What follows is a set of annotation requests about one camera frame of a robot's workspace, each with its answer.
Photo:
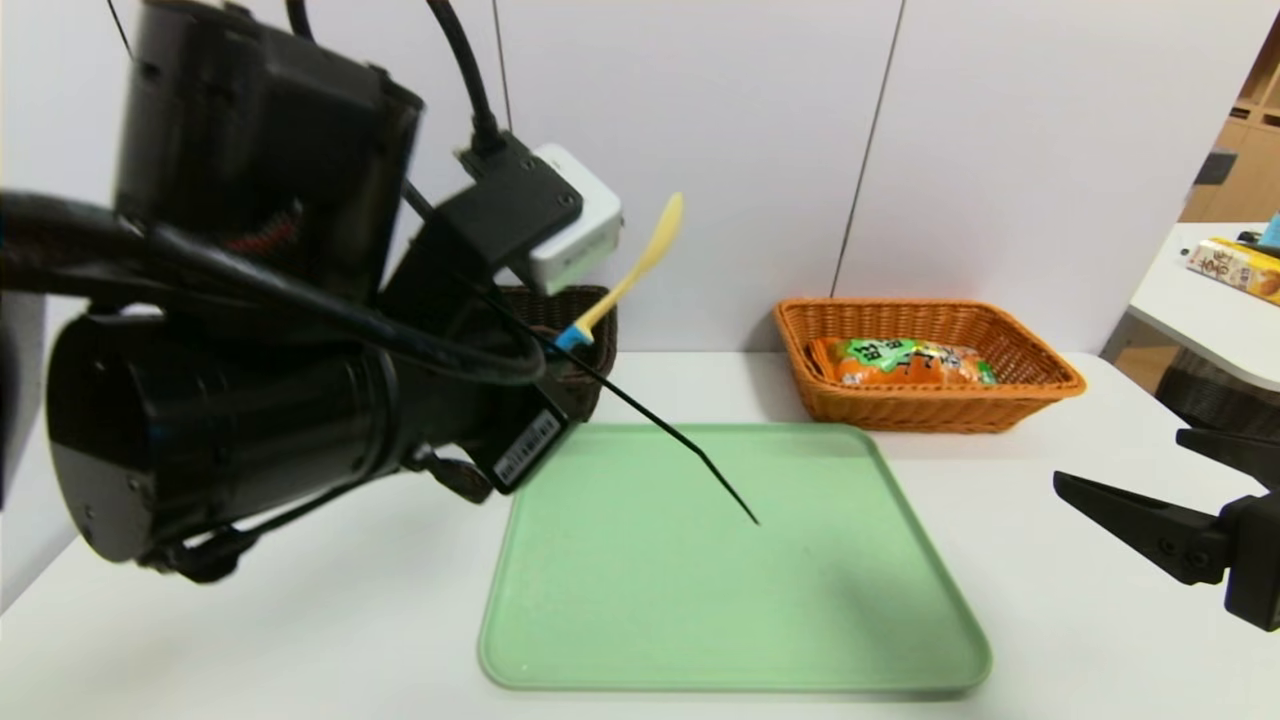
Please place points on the white side table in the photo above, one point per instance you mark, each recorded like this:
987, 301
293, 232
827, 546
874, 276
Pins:
1190, 310

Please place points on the wooden shelf unit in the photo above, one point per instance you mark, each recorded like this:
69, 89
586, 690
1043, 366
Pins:
1250, 170

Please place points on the dark woven chair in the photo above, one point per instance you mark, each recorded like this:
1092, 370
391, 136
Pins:
1220, 405

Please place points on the orange wicker basket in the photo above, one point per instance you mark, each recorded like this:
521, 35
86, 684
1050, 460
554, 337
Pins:
900, 410

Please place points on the orange snack bag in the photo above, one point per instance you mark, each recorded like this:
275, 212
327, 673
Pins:
880, 365

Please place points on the dark brown wicker basket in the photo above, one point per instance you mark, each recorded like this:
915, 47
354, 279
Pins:
590, 310

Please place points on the yellow printed carton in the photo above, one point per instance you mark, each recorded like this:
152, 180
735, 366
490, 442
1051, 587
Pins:
1235, 268

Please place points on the light green plastic tray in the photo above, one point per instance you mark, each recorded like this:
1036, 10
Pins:
750, 600

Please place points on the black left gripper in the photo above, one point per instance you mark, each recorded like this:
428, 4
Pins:
527, 446

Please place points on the teal small object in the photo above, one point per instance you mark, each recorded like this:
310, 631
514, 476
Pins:
1272, 230

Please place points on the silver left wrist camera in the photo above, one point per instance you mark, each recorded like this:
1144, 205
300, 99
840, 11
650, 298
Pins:
580, 220

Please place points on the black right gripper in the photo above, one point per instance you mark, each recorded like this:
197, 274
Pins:
1254, 560

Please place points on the black thin zip tie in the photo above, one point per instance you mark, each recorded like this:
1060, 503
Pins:
680, 440

